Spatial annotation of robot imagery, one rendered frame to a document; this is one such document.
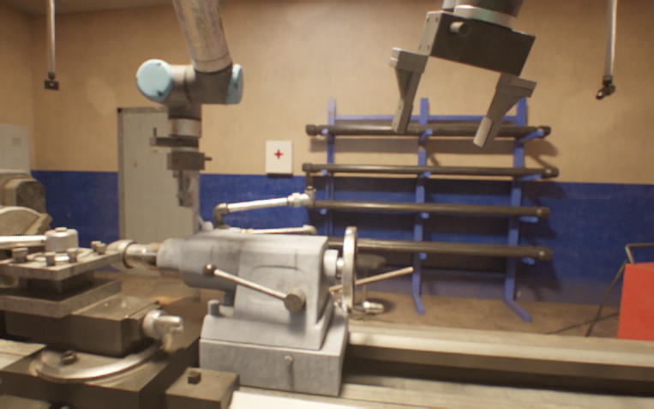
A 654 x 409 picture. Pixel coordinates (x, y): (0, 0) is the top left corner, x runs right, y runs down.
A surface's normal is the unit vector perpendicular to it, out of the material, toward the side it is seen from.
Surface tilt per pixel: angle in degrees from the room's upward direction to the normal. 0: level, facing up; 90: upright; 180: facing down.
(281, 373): 90
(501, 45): 114
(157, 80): 90
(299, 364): 90
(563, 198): 90
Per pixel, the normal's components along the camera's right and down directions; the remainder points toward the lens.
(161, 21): -0.15, 0.07
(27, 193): 0.99, 0.04
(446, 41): 0.10, 0.47
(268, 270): -0.13, -0.17
